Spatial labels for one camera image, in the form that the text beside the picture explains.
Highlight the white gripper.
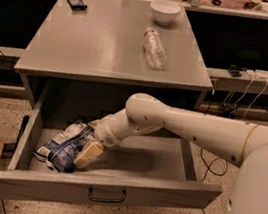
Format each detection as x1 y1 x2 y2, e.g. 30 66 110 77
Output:
74 114 121 167

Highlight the blue chip bag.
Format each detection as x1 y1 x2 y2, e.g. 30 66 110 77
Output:
33 120 97 173

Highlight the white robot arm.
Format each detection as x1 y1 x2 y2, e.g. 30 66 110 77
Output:
75 93 268 214

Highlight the open grey top drawer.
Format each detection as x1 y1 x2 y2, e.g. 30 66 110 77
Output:
0 80 222 209

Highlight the grey counter cabinet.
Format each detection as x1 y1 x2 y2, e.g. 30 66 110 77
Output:
8 0 226 137

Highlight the clear plastic water bottle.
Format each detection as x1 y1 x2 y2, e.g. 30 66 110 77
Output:
143 27 167 70

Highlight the white bowl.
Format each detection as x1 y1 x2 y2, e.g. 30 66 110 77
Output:
150 0 181 25

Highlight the black remote on ledge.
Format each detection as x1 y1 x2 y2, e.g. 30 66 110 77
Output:
228 65 241 78

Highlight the white power strip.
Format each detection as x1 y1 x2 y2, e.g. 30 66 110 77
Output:
246 69 268 80

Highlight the black drawer handle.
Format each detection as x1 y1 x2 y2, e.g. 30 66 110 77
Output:
88 186 127 204

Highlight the black floor cable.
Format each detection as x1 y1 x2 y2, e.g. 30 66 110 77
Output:
181 98 242 214

